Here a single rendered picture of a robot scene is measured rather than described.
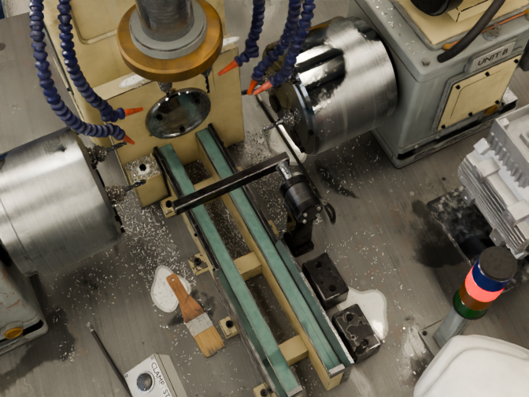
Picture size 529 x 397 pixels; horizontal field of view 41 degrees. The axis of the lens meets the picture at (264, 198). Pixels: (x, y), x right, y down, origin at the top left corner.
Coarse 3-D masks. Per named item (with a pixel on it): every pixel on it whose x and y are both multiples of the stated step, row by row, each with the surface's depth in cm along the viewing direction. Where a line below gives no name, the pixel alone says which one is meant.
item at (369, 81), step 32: (320, 32) 144; (352, 32) 142; (320, 64) 139; (352, 64) 140; (384, 64) 143; (288, 96) 146; (320, 96) 139; (352, 96) 141; (384, 96) 143; (288, 128) 156; (320, 128) 141; (352, 128) 146
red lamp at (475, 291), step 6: (468, 276) 120; (468, 282) 120; (474, 282) 117; (468, 288) 120; (474, 288) 118; (480, 288) 117; (474, 294) 120; (480, 294) 118; (486, 294) 117; (492, 294) 117; (498, 294) 118; (480, 300) 120; (486, 300) 120
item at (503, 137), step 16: (512, 112) 129; (528, 112) 132; (496, 128) 129; (512, 128) 131; (528, 128) 131; (496, 144) 131; (512, 144) 126; (528, 144) 128; (512, 160) 128; (528, 160) 124; (528, 176) 126
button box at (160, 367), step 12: (144, 360) 121; (156, 360) 120; (168, 360) 124; (132, 372) 122; (144, 372) 120; (156, 372) 120; (168, 372) 121; (132, 384) 121; (156, 384) 119; (168, 384) 119; (180, 384) 122; (132, 396) 121; (144, 396) 120; (156, 396) 119; (168, 396) 118; (180, 396) 120
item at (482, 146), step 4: (480, 140) 133; (484, 140) 133; (476, 144) 133; (480, 144) 133; (484, 144) 132; (488, 144) 132; (476, 148) 133; (480, 148) 133; (484, 148) 132; (488, 148) 132; (480, 152) 133; (484, 152) 133; (516, 256) 136; (520, 256) 136; (524, 256) 137
